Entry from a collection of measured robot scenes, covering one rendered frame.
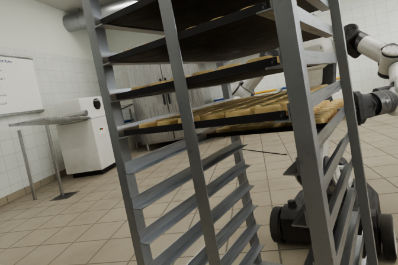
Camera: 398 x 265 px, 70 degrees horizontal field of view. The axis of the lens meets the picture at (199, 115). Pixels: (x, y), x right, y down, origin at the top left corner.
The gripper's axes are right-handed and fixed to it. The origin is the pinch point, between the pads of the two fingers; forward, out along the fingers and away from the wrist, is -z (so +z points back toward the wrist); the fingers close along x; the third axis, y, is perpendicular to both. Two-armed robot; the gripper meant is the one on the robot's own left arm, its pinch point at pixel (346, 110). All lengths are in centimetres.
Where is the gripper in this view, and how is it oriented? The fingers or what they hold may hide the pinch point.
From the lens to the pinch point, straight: 116.0
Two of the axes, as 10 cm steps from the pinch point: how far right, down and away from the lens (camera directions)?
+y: 2.0, 0.3, -9.8
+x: -1.8, -9.8, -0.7
